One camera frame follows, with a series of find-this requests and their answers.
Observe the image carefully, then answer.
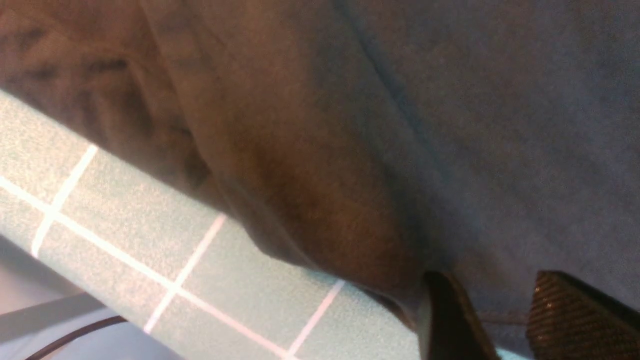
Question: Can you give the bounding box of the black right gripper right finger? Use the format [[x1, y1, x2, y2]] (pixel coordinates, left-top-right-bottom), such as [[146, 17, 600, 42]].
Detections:
[[526, 271, 640, 360]]

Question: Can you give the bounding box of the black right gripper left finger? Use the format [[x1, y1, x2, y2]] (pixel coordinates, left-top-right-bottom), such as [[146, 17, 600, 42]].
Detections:
[[416, 271, 500, 360]]

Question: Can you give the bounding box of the dark gray long-sleeved shirt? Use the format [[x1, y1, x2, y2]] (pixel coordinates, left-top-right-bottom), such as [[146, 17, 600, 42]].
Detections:
[[1, 0, 639, 358]]

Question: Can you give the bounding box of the green checkered tablecloth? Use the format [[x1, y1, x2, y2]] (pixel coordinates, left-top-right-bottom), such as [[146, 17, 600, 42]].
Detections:
[[1, 93, 419, 360]]

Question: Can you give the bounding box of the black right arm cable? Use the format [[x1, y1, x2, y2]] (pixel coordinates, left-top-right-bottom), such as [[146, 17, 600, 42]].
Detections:
[[25, 315, 128, 360]]

